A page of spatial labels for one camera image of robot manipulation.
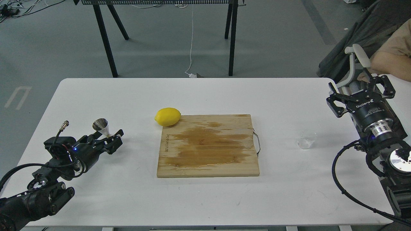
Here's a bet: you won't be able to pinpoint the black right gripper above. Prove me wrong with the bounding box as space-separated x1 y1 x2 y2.
326 67 397 133

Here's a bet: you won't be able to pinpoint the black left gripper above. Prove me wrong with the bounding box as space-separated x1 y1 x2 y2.
43 130 124 175

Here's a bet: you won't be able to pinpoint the steel jigger measuring cup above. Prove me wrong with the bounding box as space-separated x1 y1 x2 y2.
92 118 111 138

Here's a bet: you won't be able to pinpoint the small clear glass cup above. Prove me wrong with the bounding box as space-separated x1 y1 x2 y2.
296 129 317 150

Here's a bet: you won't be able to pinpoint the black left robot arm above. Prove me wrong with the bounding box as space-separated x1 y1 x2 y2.
0 130 124 231

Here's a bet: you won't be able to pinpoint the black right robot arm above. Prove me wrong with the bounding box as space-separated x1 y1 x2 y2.
326 68 411 227

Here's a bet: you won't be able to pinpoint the white office chair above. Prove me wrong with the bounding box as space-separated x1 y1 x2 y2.
336 44 371 95

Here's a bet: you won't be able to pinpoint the person in beige shirt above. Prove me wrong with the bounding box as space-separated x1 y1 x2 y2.
368 19 411 82

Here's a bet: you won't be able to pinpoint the yellow lemon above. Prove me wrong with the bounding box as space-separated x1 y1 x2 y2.
154 107 181 127

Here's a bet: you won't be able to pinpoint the dark grey jacket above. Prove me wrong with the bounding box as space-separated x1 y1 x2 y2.
317 0 411 83

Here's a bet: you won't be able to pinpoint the wooden cutting board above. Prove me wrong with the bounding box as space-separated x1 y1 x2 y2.
157 114 260 178

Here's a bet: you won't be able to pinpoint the black metal trestle table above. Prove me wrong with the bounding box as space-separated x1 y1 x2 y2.
73 0 246 78

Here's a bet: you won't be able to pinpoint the white cable with plug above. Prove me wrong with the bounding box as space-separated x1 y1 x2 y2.
185 4 197 78

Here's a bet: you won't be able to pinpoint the black cables on floor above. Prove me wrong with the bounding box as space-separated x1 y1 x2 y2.
0 0 65 23

